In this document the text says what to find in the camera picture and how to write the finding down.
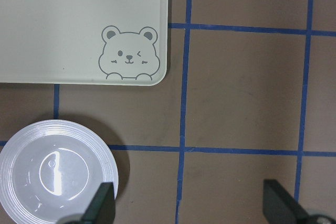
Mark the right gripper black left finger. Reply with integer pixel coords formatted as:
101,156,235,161
80,182,116,224

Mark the white ribbed plate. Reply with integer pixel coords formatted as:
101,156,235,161
1,120,119,223

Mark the pale green bear tray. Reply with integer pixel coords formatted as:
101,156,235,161
1,0,169,86

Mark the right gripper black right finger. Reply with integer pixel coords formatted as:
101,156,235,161
262,179,309,224

